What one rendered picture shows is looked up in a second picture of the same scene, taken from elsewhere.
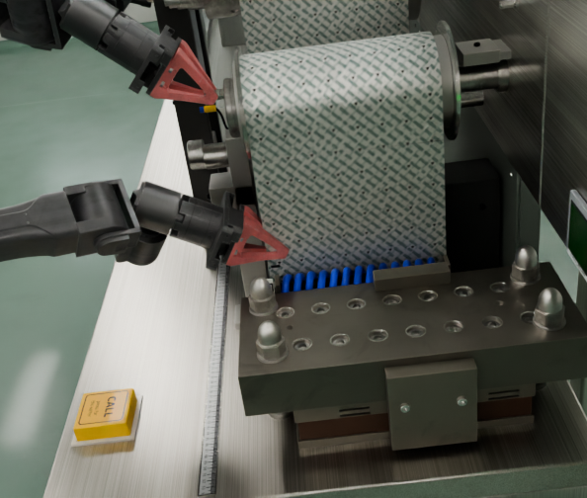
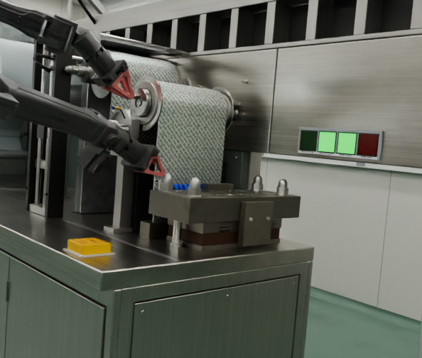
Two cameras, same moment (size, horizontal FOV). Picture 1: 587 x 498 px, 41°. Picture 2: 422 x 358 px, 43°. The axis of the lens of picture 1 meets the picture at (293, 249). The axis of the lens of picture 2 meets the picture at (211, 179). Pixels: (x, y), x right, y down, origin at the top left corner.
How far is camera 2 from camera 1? 1.02 m
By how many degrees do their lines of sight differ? 49
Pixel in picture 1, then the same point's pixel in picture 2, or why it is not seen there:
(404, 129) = (213, 121)
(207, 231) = (141, 150)
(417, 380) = (255, 205)
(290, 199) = (169, 145)
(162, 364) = not seen: hidden behind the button
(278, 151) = (169, 119)
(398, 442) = (245, 241)
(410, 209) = (211, 160)
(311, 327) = not seen: hidden behind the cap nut
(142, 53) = (112, 64)
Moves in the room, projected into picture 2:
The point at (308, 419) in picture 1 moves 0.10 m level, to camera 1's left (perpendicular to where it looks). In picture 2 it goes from (207, 231) to (175, 234)
